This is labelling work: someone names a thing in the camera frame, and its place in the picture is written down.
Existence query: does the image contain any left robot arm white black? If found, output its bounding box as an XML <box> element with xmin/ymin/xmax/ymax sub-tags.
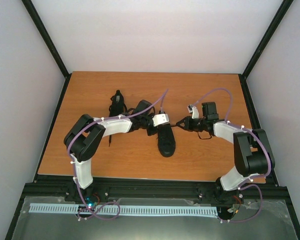
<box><xmin>63</xmin><ymin>100</ymin><xmax>156</xmax><ymax>202</ymax></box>

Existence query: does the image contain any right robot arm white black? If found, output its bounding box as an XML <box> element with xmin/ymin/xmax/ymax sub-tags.
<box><xmin>176</xmin><ymin>102</ymin><xmax>274</xmax><ymax>203</ymax></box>

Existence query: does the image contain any right black corner post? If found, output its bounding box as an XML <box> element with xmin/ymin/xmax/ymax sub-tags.
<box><xmin>242</xmin><ymin>0</ymin><xmax>294</xmax><ymax>80</ymax></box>

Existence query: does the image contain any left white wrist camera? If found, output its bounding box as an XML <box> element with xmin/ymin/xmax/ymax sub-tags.
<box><xmin>152</xmin><ymin>113</ymin><xmax>170</xmax><ymax>127</ymax></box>

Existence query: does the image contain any black corner post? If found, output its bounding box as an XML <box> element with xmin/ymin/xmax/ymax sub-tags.
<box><xmin>21</xmin><ymin>0</ymin><xmax>71</xmax><ymax>80</ymax></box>
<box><xmin>242</xmin><ymin>0</ymin><xmax>294</xmax><ymax>80</ymax></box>

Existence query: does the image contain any black sneaker one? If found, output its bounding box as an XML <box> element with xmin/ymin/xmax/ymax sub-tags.
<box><xmin>107</xmin><ymin>89</ymin><xmax>128</xmax><ymax>148</ymax></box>

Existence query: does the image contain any grey metal base plate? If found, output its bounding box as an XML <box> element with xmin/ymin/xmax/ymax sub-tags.
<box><xmin>11</xmin><ymin>197</ymin><xmax>298</xmax><ymax>240</ymax></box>

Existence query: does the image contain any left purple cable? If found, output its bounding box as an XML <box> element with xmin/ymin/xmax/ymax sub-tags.
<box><xmin>66</xmin><ymin>87</ymin><xmax>170</xmax><ymax>221</ymax></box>

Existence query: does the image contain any white slotted cable duct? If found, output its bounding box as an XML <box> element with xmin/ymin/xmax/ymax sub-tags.
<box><xmin>28</xmin><ymin>203</ymin><xmax>218</xmax><ymax>218</ymax></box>

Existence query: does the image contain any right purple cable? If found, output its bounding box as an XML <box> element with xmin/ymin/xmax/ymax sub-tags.
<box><xmin>188</xmin><ymin>87</ymin><xmax>274</xmax><ymax>224</ymax></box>

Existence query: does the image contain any left black corner post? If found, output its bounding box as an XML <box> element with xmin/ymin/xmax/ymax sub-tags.
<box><xmin>21</xmin><ymin>0</ymin><xmax>71</xmax><ymax>80</ymax></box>

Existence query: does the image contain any purple cable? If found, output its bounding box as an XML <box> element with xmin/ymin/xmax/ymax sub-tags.
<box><xmin>66</xmin><ymin>87</ymin><xmax>170</xmax><ymax>221</ymax></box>
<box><xmin>188</xmin><ymin>87</ymin><xmax>274</xmax><ymax>224</ymax></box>

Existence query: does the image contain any black sneaker with laces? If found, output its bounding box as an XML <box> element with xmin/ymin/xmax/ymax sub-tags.
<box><xmin>157</xmin><ymin>123</ymin><xmax>177</xmax><ymax>158</ymax></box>

